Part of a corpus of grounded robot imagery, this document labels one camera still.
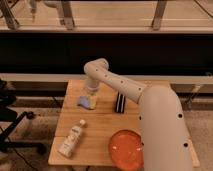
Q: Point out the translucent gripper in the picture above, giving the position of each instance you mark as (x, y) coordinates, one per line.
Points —
(92, 98)

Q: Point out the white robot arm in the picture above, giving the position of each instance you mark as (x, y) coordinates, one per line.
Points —
(163, 127)

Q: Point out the light wooden table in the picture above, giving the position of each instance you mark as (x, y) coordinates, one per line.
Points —
(101, 124)

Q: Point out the black white striped block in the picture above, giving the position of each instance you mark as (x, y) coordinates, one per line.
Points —
(120, 103)

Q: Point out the white plastic bottle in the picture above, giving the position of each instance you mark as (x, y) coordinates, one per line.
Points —
(68, 145)

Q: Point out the black office chair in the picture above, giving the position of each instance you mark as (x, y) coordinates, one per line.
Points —
(8, 115)

